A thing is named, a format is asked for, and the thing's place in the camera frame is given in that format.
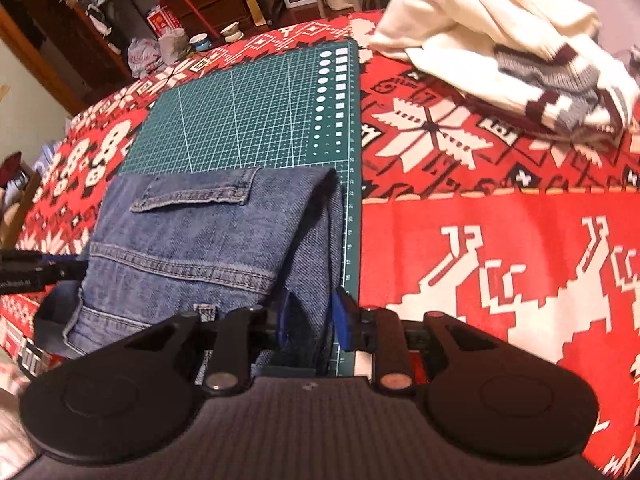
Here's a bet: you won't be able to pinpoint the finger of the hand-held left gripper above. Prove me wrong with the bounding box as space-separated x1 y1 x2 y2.
0 250 88 266
35 265 90 286

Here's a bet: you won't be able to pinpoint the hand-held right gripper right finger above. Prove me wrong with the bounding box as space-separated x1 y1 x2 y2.
331 287 501 395

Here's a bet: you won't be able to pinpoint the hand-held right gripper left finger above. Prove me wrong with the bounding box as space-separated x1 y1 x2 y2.
125 295 297 396

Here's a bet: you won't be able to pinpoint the dark blue jeans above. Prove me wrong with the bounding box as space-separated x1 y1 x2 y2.
37 166 346 378

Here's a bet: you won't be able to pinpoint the dark red cloth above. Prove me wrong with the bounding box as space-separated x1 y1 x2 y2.
0 152 23 186

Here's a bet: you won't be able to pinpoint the pale door with gold calligraphy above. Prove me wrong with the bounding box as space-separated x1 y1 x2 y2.
0 35 76 161

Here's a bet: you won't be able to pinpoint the red patterned blanket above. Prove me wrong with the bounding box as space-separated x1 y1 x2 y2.
0 12 640 478

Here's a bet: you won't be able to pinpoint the green cutting mat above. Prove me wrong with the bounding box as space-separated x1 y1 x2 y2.
117 39 363 378

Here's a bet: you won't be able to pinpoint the white printed plastic bag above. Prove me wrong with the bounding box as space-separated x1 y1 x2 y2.
126 37 166 73

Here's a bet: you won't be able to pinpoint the brown wooden wardrobe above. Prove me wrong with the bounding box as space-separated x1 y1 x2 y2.
0 0 131 116

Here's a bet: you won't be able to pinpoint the plain white plastic bag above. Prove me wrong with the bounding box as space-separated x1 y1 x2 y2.
159 27 191 58

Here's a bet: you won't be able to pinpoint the red cardboard box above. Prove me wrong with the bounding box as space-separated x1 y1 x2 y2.
146 5 181 38

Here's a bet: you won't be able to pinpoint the red broom stick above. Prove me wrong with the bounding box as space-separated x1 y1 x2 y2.
160 0 221 38

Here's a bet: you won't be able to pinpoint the brown paper bag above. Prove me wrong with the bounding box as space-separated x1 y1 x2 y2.
237 0 268 28

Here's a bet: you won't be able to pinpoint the cream knitted sweater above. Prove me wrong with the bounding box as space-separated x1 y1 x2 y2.
367 0 640 136

